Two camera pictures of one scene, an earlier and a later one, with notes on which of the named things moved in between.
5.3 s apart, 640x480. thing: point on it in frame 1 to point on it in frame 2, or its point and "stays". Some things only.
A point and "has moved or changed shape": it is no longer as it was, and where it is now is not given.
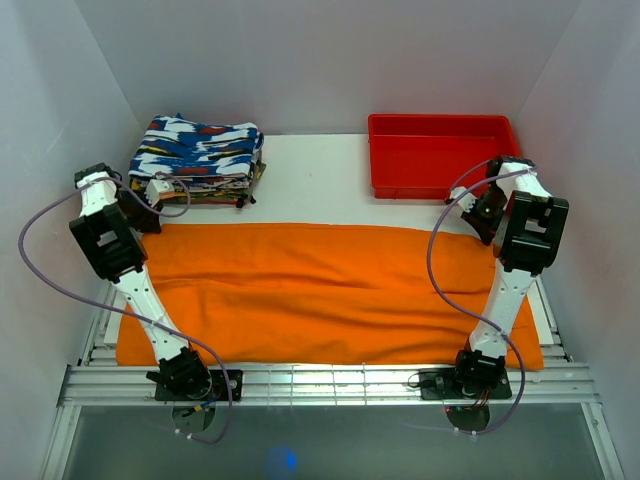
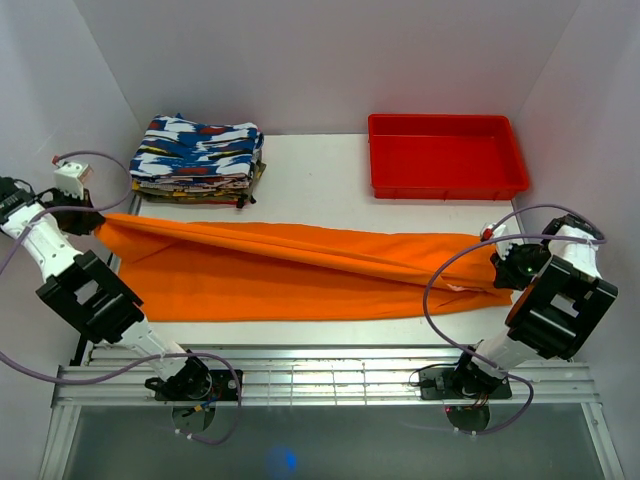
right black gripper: (485, 229) to (506, 276)
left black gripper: (148, 222) to (87, 220)
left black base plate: (219, 390) stays
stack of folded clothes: (230, 190) stays
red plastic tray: (420, 156) stays
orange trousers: (321, 294) has moved or changed shape
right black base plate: (445, 384) stays
